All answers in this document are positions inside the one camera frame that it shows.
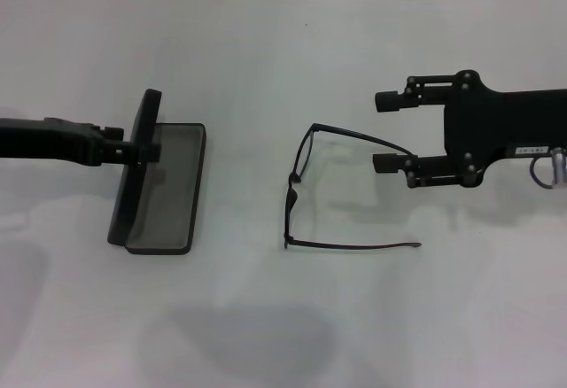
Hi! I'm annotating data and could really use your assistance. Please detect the black glasses case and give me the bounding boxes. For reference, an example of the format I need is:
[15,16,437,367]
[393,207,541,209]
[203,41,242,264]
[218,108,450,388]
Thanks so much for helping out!
[107,89,207,256]

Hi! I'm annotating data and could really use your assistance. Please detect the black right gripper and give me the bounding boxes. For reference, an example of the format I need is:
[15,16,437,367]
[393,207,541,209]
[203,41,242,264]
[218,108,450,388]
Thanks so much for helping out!
[372,68,567,190]

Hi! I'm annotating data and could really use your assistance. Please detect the thin-framed black glasses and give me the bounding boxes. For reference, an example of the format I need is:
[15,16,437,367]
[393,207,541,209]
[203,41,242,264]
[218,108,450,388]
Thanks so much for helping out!
[282,122,423,250]

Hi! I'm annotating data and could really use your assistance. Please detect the silver right cable connector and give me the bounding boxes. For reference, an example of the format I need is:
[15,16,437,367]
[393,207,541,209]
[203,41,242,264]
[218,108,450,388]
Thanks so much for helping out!
[548,146,567,185]

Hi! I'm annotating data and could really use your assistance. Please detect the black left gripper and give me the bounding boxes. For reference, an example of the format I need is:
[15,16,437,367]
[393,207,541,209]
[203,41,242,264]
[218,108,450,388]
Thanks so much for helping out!
[0,116,161,168]

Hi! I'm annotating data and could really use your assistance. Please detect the dark right gripper cable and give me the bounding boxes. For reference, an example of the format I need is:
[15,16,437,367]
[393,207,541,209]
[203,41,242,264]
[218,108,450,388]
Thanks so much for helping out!
[529,155,555,190]

